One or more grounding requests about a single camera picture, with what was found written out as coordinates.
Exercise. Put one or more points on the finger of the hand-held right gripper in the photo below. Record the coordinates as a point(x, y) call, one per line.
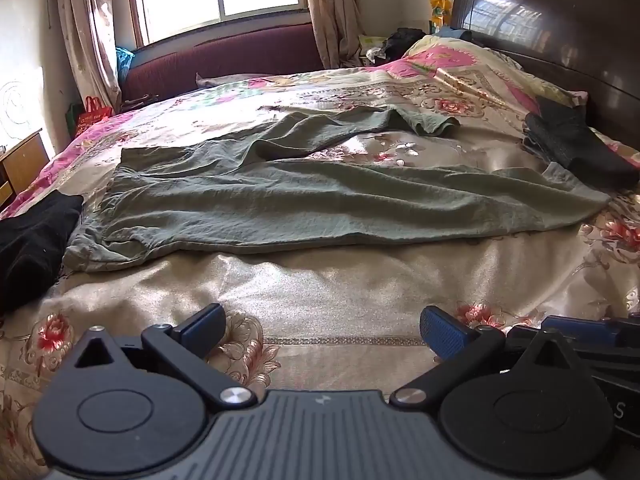
point(585, 326)

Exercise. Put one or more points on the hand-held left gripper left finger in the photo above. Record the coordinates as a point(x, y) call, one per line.
point(202, 329)

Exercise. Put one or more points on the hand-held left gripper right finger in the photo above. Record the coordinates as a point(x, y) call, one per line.
point(442, 334)

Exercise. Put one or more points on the green pants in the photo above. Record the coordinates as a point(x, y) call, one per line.
point(300, 195)

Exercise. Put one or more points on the floral bed blanket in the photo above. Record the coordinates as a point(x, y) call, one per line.
point(325, 285)

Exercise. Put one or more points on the dark folded garment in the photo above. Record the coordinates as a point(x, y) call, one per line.
point(575, 142)

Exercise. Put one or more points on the black cloth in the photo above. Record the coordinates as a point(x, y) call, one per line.
point(30, 245)

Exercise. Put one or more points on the red bag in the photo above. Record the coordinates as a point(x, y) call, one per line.
point(92, 112)

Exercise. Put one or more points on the wooden nightstand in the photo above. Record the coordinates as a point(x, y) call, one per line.
point(20, 162)

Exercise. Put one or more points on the maroon sofa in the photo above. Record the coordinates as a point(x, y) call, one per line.
point(220, 60)

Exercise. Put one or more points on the floral pillow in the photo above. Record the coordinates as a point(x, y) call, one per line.
point(465, 57)

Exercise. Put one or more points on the teal bag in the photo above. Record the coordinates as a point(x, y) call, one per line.
point(124, 60)

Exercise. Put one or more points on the black clothes pile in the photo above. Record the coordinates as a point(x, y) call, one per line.
point(400, 40)

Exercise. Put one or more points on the dark wooden headboard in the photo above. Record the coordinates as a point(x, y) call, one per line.
point(565, 25)

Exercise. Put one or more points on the beige floral curtain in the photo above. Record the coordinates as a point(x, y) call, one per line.
point(332, 7)
point(87, 30)

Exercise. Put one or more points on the yellow packet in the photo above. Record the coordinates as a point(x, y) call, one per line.
point(439, 12)

